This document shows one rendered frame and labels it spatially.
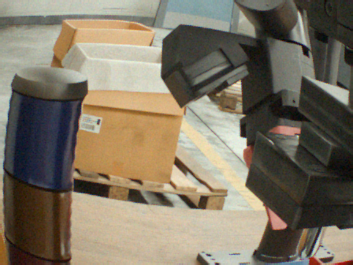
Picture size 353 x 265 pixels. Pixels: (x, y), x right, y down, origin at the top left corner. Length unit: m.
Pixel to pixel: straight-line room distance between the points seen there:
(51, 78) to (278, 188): 0.25
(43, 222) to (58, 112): 0.05
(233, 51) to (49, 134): 0.40
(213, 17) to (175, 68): 11.12
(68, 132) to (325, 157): 0.24
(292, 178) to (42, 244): 0.23
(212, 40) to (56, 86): 0.40
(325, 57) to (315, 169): 0.49
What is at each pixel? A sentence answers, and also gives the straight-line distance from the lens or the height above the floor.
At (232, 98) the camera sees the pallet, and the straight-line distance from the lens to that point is 6.85.
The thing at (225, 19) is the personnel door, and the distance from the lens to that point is 11.87.
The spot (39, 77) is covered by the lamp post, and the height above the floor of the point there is 1.20.
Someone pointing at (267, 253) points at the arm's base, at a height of 0.92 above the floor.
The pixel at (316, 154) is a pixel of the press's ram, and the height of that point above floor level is 1.14.
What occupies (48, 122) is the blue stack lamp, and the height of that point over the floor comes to 1.18.
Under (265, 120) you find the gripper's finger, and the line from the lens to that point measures 0.72.
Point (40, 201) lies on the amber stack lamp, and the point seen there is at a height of 1.15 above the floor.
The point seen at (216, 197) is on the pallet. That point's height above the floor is 0.10.
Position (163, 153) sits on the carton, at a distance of 4.20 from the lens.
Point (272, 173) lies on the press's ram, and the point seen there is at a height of 1.13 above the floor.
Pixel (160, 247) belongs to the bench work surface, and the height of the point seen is 0.90.
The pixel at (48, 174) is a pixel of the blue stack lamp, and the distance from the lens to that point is 0.33.
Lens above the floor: 1.25
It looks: 12 degrees down
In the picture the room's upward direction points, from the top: 11 degrees clockwise
